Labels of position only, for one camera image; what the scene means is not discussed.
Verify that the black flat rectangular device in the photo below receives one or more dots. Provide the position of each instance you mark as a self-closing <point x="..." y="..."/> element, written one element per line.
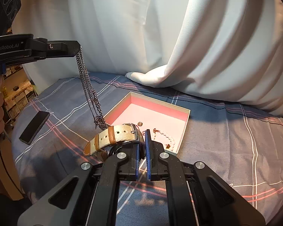
<point x="34" y="127"/>

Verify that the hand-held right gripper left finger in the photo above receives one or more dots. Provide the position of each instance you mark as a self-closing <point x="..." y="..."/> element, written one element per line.
<point x="137" y="164"/>

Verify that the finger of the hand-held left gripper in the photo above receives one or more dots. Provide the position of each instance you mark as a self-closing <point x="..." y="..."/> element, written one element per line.
<point x="61" y="48"/>

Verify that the blue plaid bedsheet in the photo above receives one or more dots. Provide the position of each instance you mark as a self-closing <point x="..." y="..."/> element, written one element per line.
<point x="214" y="146"/>

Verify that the white curtain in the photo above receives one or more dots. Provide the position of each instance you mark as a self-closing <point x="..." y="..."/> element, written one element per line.
<point x="202" y="40"/>

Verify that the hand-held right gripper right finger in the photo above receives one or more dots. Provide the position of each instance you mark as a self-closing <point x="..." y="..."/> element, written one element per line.
<point x="148" y="160"/>

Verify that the small gold earring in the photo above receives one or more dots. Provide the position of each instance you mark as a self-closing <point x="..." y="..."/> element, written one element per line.
<point x="139" y="123"/>

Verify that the wooden shelving with goods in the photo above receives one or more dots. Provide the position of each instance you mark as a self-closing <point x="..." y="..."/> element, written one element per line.
<point x="17" y="96"/>

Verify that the teal box with pink lining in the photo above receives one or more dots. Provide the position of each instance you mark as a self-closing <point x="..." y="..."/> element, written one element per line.
<point x="155" y="115"/>

